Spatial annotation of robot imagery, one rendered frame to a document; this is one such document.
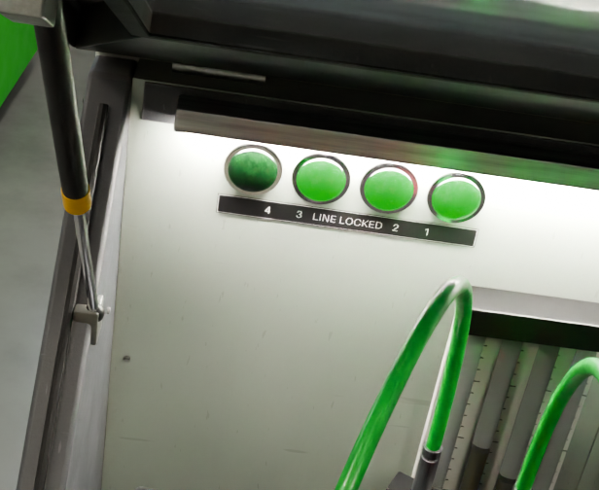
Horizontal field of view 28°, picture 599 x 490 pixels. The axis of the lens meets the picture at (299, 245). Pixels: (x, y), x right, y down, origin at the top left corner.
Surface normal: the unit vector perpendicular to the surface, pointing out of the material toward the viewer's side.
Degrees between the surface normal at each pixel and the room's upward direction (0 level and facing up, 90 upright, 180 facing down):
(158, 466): 90
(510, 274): 90
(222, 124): 90
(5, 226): 0
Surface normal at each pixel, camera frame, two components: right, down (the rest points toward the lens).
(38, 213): 0.14, -0.83
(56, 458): 0.08, -0.24
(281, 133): -0.03, 0.55
